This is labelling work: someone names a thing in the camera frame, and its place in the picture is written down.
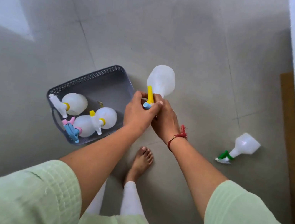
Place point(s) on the person's left hand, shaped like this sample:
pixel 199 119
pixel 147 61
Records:
pixel 135 114

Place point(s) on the person's right hand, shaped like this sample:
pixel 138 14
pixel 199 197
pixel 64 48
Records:
pixel 166 123

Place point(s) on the person's right fingers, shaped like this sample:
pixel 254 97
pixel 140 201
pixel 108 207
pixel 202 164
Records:
pixel 161 101

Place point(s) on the person's left thumb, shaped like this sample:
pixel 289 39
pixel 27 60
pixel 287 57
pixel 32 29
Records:
pixel 156 107

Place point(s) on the spray bottle yellow blue trigger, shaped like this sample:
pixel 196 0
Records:
pixel 162 79

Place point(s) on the person's right forearm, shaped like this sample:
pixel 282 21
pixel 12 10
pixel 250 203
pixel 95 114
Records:
pixel 196 172

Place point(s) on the person's left forearm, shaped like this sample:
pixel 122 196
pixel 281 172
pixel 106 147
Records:
pixel 103 159

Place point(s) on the red thread wristband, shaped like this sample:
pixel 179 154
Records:
pixel 178 136

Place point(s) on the spray bottle white trigger yellow nozzle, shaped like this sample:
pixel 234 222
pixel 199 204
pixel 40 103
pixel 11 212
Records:
pixel 107 117

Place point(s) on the grey perforated plastic basket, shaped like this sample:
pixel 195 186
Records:
pixel 103 86

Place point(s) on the person's bare foot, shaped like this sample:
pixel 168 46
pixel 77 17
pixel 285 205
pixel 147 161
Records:
pixel 140 164

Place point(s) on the spray bottle blue pink trigger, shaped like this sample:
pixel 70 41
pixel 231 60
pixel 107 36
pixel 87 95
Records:
pixel 84 126

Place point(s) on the white leggings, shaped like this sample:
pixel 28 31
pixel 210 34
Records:
pixel 131 199

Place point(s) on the spray bottle green white trigger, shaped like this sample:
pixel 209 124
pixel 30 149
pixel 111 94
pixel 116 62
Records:
pixel 246 145

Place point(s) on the light green tunic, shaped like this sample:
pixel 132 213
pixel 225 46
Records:
pixel 15 192

